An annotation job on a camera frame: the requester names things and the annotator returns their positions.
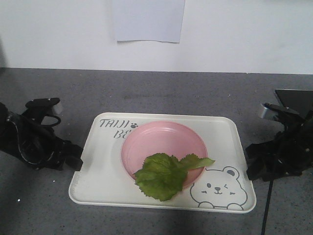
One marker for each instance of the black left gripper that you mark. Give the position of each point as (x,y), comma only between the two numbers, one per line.
(30,138)

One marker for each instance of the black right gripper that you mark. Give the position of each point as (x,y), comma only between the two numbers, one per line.
(282,157)

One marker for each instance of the white bear print tray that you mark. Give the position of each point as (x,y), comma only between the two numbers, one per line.
(221,187)

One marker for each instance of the pink round plate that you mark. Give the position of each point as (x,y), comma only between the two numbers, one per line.
(171,138)

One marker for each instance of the green lettuce leaf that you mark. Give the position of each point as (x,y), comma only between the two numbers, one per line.
(162,176)

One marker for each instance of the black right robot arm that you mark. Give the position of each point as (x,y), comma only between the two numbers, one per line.
(295,126)

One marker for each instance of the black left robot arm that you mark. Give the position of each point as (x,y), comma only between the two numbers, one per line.
(48,102)

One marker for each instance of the dark tablet device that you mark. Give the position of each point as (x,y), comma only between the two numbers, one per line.
(296,101)

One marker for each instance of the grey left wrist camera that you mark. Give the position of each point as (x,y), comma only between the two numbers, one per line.
(57,109)

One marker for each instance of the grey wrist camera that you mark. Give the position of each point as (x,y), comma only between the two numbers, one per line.
(269,111)
(57,109)

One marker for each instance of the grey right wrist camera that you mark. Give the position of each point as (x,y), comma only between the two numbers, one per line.
(269,111)

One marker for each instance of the white paper sheet on wall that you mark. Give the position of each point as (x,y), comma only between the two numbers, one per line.
(148,20)

